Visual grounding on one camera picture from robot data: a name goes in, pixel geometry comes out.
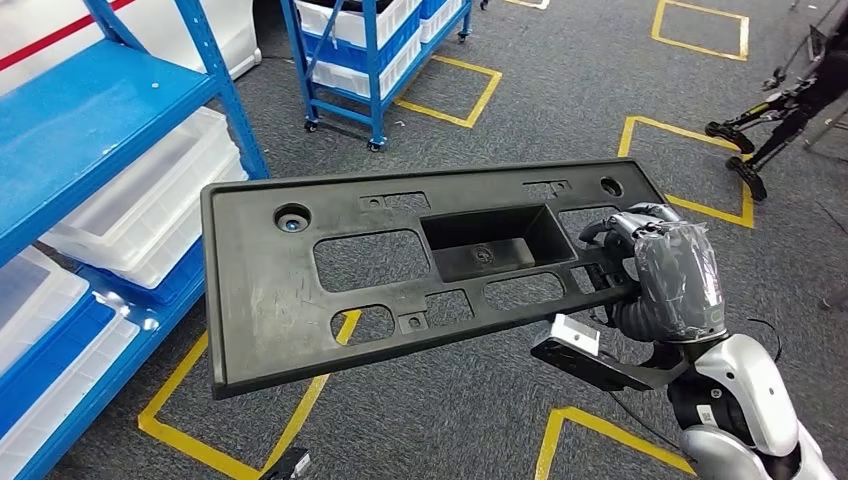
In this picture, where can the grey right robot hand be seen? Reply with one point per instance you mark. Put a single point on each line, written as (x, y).
(682, 285)

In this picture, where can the black plastic plate bracket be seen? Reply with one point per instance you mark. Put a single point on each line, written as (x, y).
(265, 318)

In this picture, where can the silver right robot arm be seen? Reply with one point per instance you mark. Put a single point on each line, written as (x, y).
(748, 391)

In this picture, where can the blue wheeled shelf rack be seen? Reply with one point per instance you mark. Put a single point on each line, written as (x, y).
(374, 79)

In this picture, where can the large blue metal shelf rack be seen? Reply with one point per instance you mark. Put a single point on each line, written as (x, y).
(79, 119)

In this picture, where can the yellow floor tape square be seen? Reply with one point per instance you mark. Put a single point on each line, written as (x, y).
(548, 444)

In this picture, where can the black standing humanoid robot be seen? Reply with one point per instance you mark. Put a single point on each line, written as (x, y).
(828, 79)

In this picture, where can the white car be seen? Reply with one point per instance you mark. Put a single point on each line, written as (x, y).
(238, 40)

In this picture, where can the long red barrier belt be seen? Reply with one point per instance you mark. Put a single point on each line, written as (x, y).
(40, 46)

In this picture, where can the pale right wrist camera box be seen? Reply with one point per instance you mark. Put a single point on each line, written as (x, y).
(576, 334)

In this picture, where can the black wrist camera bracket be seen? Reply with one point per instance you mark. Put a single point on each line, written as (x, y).
(596, 371)

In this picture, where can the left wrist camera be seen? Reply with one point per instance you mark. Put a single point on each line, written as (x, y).
(288, 464)

